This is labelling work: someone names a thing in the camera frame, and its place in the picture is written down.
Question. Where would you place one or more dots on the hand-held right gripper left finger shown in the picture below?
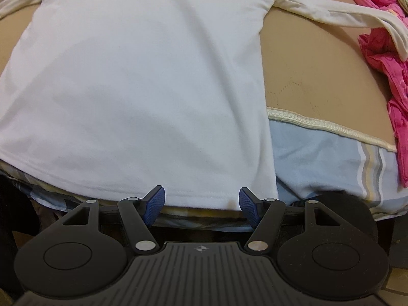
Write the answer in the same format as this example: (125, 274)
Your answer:
(156, 202)

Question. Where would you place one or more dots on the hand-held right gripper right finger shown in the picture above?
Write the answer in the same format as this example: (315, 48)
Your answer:
(248, 204)

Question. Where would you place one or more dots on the white long-sleeve shirt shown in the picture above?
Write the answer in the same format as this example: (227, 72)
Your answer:
(140, 89)

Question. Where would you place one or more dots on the light blue striped bedsheet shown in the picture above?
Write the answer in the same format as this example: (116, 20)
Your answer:
(328, 169)

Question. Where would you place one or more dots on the tan bed mat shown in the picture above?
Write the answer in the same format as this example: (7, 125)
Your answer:
(318, 76)

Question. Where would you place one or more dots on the pink blanket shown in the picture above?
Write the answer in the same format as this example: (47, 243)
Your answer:
(390, 60)

